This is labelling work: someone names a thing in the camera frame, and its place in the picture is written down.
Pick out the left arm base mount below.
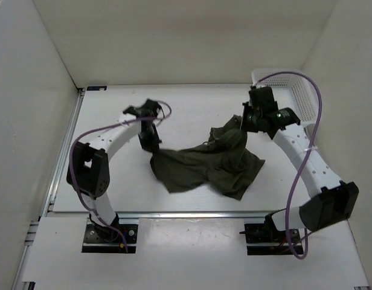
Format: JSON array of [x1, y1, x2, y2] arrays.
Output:
[[82, 218, 138, 254]]

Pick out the white plastic basket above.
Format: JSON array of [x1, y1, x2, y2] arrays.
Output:
[[251, 68, 318, 127]]

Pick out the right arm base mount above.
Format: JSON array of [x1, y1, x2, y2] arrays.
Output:
[[239, 210, 293, 256]]

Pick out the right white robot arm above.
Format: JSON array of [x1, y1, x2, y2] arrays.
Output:
[[241, 86, 359, 242]]

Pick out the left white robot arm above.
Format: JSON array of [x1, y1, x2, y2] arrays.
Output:
[[66, 98, 167, 242]]

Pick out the olive green shorts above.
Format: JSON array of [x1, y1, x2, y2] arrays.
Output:
[[150, 115, 265, 201]]

